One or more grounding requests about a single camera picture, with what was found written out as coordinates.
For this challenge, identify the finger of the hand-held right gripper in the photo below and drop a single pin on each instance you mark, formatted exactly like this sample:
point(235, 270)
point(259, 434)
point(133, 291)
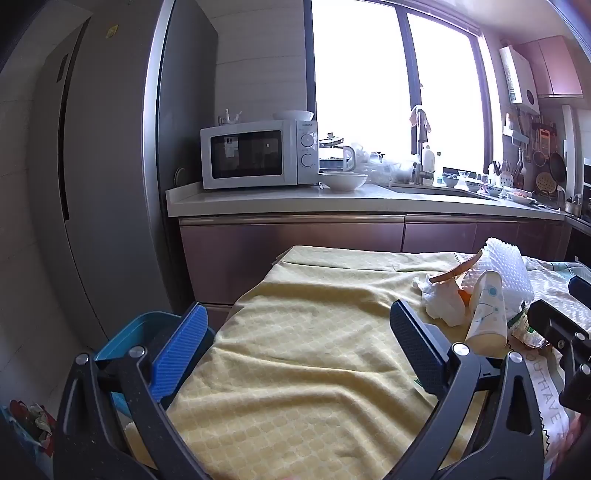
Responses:
point(582, 290)
point(554, 321)

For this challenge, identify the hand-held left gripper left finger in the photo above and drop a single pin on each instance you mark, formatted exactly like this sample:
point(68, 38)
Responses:
point(178, 355)

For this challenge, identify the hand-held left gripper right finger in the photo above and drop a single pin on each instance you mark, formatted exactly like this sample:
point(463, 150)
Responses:
point(415, 341)

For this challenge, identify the white tissue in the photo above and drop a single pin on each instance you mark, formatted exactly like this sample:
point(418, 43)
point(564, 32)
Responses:
point(443, 302)

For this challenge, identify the teal plastic bin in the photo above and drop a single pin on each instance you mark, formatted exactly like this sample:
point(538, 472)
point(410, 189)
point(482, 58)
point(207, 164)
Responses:
point(138, 327)

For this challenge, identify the patterned paper cup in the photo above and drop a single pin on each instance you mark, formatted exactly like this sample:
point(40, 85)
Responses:
point(485, 314)

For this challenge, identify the white foam net sleeve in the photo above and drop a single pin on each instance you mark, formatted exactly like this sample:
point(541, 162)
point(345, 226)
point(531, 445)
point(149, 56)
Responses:
point(505, 263)

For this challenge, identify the brown peel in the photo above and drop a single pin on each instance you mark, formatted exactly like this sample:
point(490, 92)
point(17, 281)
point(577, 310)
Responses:
point(455, 272)

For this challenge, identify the white printed cloth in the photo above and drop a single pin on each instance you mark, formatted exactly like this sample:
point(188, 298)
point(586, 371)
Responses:
point(549, 286)

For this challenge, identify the yellow checked cloth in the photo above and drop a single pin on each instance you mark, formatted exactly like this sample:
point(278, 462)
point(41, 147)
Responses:
point(314, 346)

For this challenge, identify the round wooden trivet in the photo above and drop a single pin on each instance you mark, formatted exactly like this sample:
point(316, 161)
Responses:
point(547, 184)

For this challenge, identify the black frying pan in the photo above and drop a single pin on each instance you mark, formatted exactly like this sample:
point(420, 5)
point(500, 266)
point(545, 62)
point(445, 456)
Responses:
point(557, 168)

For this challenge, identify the white cutlery holder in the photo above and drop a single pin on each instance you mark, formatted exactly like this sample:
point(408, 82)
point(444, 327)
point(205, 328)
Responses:
point(505, 176)

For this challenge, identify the row of small dishes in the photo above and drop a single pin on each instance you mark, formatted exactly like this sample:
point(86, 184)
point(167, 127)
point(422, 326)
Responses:
point(475, 187)

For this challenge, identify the steel sink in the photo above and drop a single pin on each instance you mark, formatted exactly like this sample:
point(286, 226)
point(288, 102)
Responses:
point(443, 190)

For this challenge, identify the kitchen counter cabinet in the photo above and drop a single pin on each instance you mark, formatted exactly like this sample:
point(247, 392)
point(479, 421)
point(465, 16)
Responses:
point(286, 240)

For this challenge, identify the red paper packet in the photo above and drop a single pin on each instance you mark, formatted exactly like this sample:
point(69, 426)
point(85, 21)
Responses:
point(27, 422)

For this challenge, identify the wide white bowl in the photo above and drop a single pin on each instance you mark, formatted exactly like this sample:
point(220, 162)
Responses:
point(342, 181)

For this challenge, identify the clear plastic bags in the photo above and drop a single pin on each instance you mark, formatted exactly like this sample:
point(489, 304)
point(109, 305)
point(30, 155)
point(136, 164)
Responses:
point(388, 166)

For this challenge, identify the grey plate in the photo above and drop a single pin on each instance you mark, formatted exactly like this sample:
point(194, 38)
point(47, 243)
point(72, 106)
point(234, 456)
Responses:
point(180, 175)

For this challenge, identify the steel kitchen faucet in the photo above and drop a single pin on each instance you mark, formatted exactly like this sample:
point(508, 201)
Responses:
point(421, 161)

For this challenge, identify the white soap bottle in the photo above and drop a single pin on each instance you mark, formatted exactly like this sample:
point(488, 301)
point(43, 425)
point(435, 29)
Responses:
point(430, 161)

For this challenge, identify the grey refrigerator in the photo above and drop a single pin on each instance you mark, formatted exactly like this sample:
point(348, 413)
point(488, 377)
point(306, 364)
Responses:
point(115, 161)

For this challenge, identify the white microwave oven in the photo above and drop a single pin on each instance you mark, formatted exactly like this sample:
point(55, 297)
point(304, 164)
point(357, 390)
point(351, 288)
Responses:
point(249, 154)

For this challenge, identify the white water heater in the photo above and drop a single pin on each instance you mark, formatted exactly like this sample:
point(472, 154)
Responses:
point(517, 78)

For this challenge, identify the pink rag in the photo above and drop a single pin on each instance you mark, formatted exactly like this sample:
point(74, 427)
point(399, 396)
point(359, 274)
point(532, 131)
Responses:
point(420, 117)

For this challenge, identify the small white ornament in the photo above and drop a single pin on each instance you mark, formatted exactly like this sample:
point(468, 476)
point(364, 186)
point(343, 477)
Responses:
point(229, 117)

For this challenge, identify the white bowl with thin rim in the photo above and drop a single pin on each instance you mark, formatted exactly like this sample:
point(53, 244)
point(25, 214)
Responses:
point(293, 115)

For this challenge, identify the dark framed window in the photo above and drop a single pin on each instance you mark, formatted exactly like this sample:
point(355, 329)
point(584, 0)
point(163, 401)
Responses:
point(360, 69)

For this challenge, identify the wall rack with utensils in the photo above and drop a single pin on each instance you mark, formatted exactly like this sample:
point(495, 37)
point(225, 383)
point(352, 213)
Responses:
point(531, 134)

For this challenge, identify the pink wall cabinet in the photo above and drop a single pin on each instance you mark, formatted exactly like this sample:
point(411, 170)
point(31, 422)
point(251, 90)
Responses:
point(551, 64)

